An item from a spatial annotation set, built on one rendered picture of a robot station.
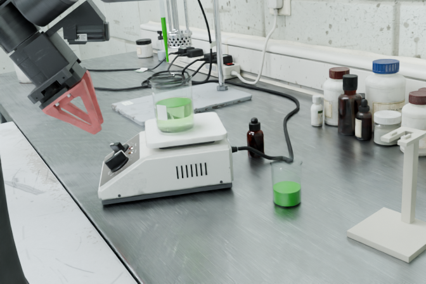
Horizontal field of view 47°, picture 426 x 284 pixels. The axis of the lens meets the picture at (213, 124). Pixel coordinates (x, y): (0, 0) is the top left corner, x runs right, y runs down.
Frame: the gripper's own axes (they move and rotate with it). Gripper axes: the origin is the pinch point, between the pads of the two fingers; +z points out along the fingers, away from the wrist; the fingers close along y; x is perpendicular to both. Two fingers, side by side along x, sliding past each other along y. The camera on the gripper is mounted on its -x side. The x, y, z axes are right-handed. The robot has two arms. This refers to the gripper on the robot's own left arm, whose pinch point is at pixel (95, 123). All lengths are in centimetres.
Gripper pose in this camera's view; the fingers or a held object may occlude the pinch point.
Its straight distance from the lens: 73.1
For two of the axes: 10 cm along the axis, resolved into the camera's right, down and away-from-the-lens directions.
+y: -1.2, -3.1, 9.4
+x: -8.1, 5.8, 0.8
